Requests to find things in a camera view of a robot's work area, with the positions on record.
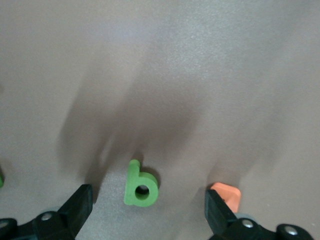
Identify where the orange letter E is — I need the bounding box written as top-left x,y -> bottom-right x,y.
209,182 -> 242,214

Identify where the green letter b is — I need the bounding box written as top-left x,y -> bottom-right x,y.
123,159 -> 160,208

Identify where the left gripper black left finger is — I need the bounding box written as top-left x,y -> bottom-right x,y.
0,184 -> 94,240

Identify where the brown table cover sheet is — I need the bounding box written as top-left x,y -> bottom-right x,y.
0,0 -> 320,240

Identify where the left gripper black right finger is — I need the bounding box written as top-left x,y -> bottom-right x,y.
204,189 -> 314,240

